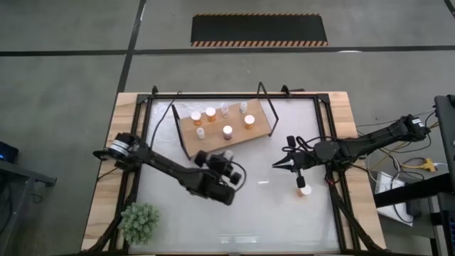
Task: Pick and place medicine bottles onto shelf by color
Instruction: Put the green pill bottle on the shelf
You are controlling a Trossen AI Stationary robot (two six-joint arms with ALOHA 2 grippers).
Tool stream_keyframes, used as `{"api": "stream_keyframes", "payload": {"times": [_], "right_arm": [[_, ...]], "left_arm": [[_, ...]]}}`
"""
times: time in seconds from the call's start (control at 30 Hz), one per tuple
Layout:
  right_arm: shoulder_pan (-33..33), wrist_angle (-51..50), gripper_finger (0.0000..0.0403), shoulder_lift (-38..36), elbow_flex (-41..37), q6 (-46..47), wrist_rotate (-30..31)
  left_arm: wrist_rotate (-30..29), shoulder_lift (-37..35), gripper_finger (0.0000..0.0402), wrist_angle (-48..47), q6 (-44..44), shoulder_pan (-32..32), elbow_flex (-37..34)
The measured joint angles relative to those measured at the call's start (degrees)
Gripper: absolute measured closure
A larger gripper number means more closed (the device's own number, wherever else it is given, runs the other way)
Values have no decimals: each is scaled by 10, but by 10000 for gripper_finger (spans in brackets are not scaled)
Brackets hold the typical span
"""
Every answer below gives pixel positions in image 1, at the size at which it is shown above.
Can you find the black device with blue light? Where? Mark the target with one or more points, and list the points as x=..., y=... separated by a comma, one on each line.
x=8, y=153

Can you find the black mat with hazard stripes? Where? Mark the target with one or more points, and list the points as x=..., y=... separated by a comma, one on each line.
x=259, y=30

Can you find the white box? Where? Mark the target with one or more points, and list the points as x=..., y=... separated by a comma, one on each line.
x=385, y=185

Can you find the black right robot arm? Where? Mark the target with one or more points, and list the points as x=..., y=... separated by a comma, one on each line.
x=373, y=138

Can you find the grey cart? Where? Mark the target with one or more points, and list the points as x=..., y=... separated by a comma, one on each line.
x=21, y=174

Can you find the wooden shelf with black frame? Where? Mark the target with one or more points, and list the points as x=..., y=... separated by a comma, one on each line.
x=213, y=140

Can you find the orange pill bottle white cap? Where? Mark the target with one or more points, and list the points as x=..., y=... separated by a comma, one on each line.
x=210, y=113
x=305, y=191
x=196, y=116
x=249, y=121

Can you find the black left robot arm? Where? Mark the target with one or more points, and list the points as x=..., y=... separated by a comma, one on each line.
x=167, y=167

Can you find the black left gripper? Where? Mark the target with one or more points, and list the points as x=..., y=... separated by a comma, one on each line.
x=217, y=165

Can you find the black aluminium table frame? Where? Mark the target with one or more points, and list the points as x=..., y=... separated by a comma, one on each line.
x=231, y=96

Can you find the black equipment cart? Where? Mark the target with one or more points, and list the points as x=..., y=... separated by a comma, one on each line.
x=446, y=121

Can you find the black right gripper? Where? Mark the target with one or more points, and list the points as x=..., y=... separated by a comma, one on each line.
x=305, y=160

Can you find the green potted artificial plant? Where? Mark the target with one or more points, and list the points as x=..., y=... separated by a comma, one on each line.
x=139, y=222

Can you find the yellow power splitter plug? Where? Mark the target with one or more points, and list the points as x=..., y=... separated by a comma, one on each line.
x=428, y=165

